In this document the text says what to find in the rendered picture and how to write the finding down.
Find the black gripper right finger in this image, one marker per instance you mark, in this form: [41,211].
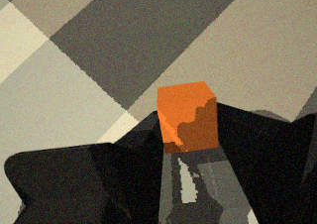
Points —
[274,161]

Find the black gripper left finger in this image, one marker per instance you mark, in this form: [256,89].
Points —
[127,171]

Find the orange block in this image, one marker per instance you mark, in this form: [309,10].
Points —
[188,117]

